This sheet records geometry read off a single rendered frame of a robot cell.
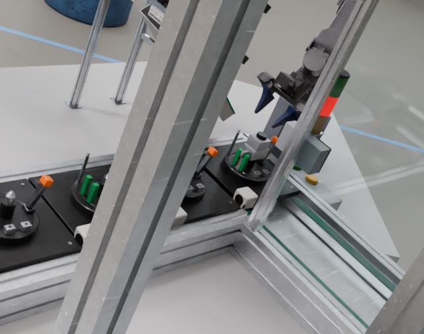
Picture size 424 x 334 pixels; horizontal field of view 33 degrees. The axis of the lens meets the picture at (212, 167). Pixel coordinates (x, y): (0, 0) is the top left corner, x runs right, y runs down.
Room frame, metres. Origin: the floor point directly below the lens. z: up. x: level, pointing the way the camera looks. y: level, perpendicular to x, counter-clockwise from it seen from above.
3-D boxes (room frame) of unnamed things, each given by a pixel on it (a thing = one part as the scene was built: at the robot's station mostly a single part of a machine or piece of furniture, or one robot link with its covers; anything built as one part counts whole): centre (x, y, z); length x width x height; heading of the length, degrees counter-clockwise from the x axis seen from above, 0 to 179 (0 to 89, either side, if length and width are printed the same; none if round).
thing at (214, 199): (1.52, 0.06, 1.01); 0.24 x 0.24 x 0.13; 54
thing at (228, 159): (1.72, -0.09, 0.98); 0.14 x 0.14 x 0.02
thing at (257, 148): (1.71, -0.08, 1.06); 0.08 x 0.04 x 0.07; 145
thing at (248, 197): (1.59, -0.11, 0.97); 0.05 x 0.05 x 0.04; 54
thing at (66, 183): (1.32, 0.20, 1.01); 0.24 x 0.24 x 0.13; 54
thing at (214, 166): (1.72, -0.09, 0.96); 0.24 x 0.24 x 0.02; 54
